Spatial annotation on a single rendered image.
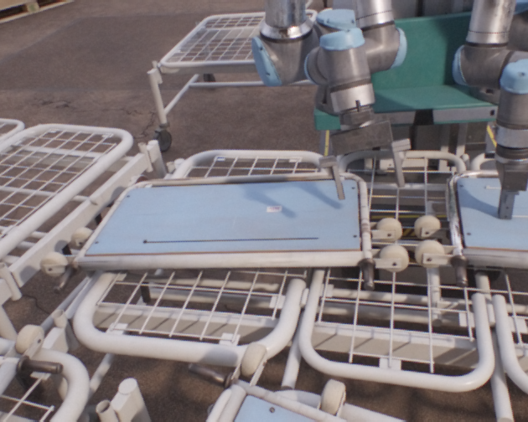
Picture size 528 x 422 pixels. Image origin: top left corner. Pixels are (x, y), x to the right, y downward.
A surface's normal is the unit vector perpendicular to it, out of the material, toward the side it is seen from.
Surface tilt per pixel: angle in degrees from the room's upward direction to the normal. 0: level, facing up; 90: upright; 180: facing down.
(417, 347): 90
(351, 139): 67
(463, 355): 90
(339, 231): 3
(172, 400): 0
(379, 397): 0
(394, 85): 90
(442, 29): 90
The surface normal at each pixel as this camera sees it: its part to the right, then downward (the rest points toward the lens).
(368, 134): -0.06, 0.18
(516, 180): -0.25, 0.50
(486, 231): -0.10, -0.87
